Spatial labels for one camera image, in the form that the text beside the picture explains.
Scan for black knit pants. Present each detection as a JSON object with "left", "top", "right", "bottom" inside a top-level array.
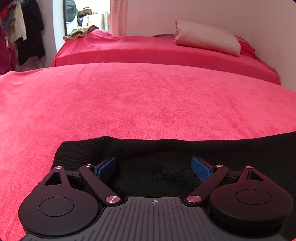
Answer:
[{"left": 53, "top": 133, "right": 295, "bottom": 240}]

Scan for red blanket on near bed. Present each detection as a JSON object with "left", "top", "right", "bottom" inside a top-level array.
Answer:
[{"left": 1, "top": 63, "right": 295, "bottom": 240}]

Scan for red covered far bed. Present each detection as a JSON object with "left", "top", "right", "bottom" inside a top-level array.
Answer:
[{"left": 52, "top": 30, "right": 281, "bottom": 85}]

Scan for folded red blanket stack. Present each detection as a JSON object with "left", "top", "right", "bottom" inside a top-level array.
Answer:
[{"left": 235, "top": 36, "right": 257, "bottom": 59}]

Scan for hanging black garment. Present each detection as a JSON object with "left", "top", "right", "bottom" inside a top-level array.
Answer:
[{"left": 16, "top": 0, "right": 45, "bottom": 66}]

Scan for hanging magenta garment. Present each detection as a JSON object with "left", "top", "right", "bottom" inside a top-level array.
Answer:
[{"left": 0, "top": 26, "right": 19, "bottom": 75}]

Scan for olive cloth on far bed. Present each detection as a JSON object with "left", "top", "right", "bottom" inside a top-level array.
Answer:
[{"left": 62, "top": 25, "right": 99, "bottom": 41}]

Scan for beige embossed pillow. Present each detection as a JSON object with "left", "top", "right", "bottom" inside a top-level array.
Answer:
[{"left": 174, "top": 18, "right": 241, "bottom": 57}]

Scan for hanging cream garment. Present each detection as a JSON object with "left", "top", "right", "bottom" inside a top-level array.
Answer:
[{"left": 6, "top": 3, "right": 27, "bottom": 43}]

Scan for pink curtain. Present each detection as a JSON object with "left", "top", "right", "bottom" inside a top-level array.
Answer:
[{"left": 109, "top": 0, "right": 128, "bottom": 36}]

